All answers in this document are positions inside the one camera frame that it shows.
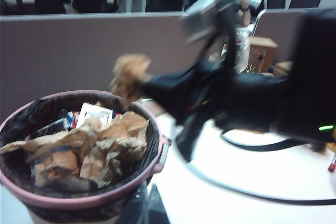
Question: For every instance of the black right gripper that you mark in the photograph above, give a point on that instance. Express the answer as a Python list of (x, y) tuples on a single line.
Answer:
[(244, 98)]

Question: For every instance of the brown paper ball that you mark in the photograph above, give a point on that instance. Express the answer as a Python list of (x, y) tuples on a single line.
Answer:
[(128, 77), (113, 150)]

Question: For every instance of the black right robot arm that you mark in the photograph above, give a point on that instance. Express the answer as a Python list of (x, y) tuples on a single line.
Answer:
[(315, 64)]

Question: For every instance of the black plastic trash bag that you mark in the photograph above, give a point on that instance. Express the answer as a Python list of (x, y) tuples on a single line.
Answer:
[(15, 129)]

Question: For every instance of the white card in bin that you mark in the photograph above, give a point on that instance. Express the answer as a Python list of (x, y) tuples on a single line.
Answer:
[(92, 113)]

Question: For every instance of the white plastic jar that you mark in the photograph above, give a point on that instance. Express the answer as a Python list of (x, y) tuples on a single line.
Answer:
[(242, 51)]

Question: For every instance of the brown cardboard box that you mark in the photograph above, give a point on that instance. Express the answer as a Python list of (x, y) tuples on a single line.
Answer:
[(262, 51)]

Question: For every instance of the dark plastic wrapper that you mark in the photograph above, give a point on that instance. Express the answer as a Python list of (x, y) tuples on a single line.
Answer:
[(51, 128)]

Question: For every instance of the crumpled brown paper piece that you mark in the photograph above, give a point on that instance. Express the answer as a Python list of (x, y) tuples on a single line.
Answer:
[(52, 140)]

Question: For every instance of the grey fabric desk divider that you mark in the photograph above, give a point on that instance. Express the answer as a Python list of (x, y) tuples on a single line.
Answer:
[(278, 24), (65, 51)]

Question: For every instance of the crumpled orange brown paper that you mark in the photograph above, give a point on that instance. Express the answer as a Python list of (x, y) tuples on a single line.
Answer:
[(55, 169)]

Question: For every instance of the small red item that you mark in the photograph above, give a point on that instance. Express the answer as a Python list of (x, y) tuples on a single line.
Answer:
[(332, 166)]

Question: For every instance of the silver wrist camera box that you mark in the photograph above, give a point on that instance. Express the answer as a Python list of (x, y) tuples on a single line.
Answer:
[(207, 11)]

